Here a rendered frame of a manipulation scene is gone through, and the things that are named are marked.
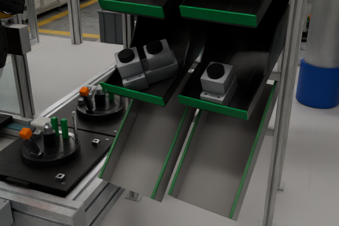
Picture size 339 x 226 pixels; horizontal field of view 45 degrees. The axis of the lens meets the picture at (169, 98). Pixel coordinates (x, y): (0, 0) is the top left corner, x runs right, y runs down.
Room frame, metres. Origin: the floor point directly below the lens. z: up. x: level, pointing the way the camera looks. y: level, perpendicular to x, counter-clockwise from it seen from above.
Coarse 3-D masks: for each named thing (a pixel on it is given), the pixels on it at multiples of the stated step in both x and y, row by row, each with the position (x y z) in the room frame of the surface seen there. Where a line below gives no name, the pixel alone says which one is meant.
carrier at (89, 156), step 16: (48, 128) 0.85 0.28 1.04; (64, 128) 0.89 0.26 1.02; (16, 144) 0.90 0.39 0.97; (48, 144) 0.85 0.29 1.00; (64, 144) 0.86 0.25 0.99; (80, 144) 0.90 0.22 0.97; (0, 160) 0.82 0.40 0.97; (16, 160) 0.82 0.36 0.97; (32, 160) 0.80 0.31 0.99; (48, 160) 0.79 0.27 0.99; (64, 160) 0.81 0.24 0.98; (80, 160) 0.82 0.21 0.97; (96, 160) 0.83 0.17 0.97; (0, 176) 0.77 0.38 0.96; (16, 176) 0.76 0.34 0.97; (32, 176) 0.76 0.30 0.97; (48, 176) 0.76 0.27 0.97; (80, 176) 0.76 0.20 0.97; (48, 192) 0.72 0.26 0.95; (64, 192) 0.71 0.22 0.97
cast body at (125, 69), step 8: (128, 48) 0.73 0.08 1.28; (136, 48) 0.74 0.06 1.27; (120, 56) 0.71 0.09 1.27; (128, 56) 0.71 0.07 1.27; (136, 56) 0.72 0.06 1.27; (120, 64) 0.71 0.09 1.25; (128, 64) 0.71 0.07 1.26; (136, 64) 0.71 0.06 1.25; (120, 72) 0.71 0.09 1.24; (128, 72) 0.71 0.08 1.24; (136, 72) 0.71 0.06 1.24; (128, 80) 0.71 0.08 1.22; (136, 80) 0.71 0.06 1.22; (144, 80) 0.71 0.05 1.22; (128, 88) 0.71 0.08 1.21; (136, 88) 0.71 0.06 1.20; (144, 88) 0.72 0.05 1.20
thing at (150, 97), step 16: (176, 16) 0.91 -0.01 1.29; (144, 32) 0.84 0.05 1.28; (160, 32) 0.87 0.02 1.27; (176, 32) 0.86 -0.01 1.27; (192, 32) 0.76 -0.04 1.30; (176, 48) 0.81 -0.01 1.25; (192, 48) 0.76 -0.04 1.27; (192, 64) 0.76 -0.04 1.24; (112, 80) 0.74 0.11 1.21; (176, 80) 0.70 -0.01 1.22; (128, 96) 0.71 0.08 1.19; (144, 96) 0.68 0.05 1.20; (160, 96) 0.69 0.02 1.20
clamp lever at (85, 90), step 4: (84, 88) 1.02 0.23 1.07; (88, 88) 1.04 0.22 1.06; (80, 92) 1.01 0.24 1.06; (84, 92) 1.01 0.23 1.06; (88, 92) 1.02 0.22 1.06; (84, 96) 1.02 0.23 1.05; (88, 96) 1.02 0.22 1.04; (84, 100) 1.03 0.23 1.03; (88, 100) 1.02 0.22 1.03; (88, 104) 1.03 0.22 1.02; (92, 104) 1.04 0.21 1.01; (88, 108) 1.04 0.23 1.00; (92, 108) 1.04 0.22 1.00
